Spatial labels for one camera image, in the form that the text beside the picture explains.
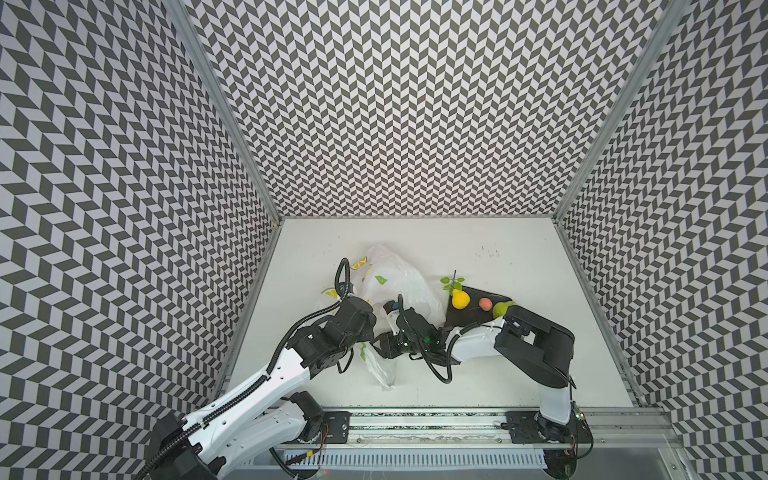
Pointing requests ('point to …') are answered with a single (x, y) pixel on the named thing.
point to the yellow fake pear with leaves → (460, 299)
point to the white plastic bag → (384, 275)
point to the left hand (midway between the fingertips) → (365, 320)
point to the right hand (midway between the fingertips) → (376, 350)
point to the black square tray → (473, 311)
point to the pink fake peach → (485, 304)
